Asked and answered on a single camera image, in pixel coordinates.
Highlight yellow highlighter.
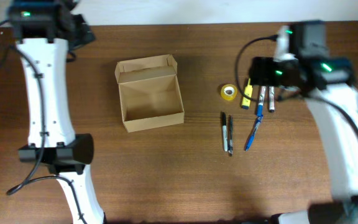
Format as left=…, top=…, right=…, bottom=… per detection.
left=241, top=78, right=253, bottom=110

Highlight yellow tape roll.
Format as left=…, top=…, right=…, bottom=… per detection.
left=220, top=84, right=237, bottom=101

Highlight brown cardboard box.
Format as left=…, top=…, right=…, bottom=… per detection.
left=115, top=54, right=185, bottom=133

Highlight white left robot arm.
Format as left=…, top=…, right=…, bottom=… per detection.
left=7, top=0, right=107, bottom=223

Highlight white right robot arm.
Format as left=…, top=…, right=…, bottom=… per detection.
left=249, top=21, right=358, bottom=223

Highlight blue whiteboard marker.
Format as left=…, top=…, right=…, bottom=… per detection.
left=257, top=86, right=266, bottom=117

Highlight black whiteboard marker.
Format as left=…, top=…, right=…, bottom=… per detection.
left=268, top=86, right=275, bottom=113

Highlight blue ballpoint pen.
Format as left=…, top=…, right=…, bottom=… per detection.
left=244, top=115, right=264, bottom=151

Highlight black permanent marker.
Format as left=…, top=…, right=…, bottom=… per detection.
left=221, top=112, right=228, bottom=152

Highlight black ballpoint pen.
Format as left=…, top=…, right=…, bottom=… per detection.
left=228, top=115, right=233, bottom=156

